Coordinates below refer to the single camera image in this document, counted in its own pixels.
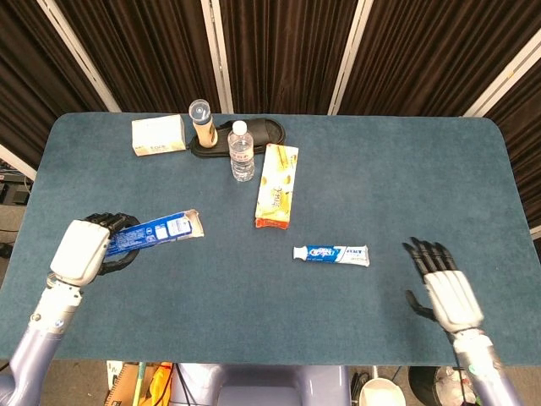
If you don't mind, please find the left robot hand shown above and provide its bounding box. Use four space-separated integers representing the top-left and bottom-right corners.
49 211 143 288

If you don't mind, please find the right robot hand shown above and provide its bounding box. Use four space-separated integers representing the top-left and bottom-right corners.
401 236 485 333

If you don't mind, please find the blue toothpaste box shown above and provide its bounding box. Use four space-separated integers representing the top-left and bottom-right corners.
105 208 206 258

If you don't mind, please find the white blue toothpaste tube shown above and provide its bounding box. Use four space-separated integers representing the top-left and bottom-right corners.
292 244 371 267

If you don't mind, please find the purple robot base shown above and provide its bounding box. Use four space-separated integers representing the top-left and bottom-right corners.
175 363 352 406

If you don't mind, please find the yellow snack packet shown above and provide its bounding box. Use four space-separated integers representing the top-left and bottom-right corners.
254 143 300 230

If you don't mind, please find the black floor equipment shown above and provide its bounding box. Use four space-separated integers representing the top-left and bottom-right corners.
0 168 33 204

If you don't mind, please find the black trash bin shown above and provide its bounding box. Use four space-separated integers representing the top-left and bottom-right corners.
407 365 470 406

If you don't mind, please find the blue table cloth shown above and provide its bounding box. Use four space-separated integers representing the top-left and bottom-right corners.
0 111 541 367

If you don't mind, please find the white bucket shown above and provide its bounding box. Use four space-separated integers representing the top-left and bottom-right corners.
358 377 407 406

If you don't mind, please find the white facial tissue pack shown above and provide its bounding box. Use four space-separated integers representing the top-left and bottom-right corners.
131 114 188 157

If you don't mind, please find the green stick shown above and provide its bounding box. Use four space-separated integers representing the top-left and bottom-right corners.
134 362 147 406

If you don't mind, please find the yellow plastic bag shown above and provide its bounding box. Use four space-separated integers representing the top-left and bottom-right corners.
145 362 174 406

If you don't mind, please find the beige bottle with blue cap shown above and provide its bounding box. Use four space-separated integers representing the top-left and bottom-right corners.
189 98 219 149

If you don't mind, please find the clear plastic water bottle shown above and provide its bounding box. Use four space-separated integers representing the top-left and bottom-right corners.
227 120 256 184

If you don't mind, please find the black slipper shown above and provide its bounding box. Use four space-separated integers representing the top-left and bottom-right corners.
188 118 287 160

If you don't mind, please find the dark brown curtain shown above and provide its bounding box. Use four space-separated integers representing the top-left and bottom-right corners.
0 0 541 212

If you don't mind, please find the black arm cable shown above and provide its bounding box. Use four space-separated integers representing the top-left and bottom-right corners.
453 344 468 406

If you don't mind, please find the white partition frame post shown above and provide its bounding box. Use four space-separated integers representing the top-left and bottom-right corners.
36 0 122 113
200 0 234 114
462 29 541 118
0 143 37 181
327 0 373 116

